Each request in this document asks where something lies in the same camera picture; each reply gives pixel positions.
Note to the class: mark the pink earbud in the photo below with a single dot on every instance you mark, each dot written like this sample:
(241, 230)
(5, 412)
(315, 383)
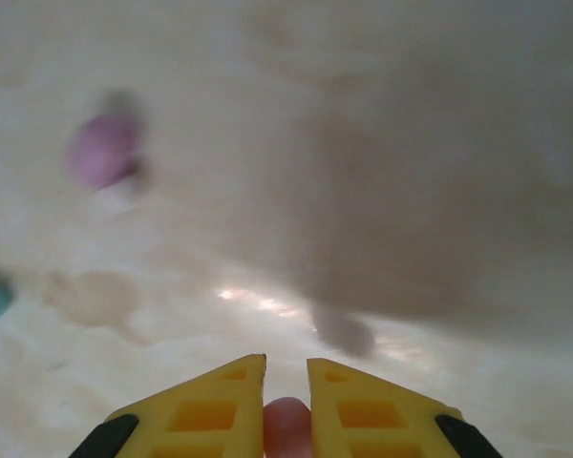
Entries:
(286, 429)
(102, 150)

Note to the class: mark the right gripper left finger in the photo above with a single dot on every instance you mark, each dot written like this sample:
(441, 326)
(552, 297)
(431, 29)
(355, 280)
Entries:
(205, 415)

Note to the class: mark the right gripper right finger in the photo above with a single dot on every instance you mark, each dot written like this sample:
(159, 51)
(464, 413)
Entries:
(363, 415)

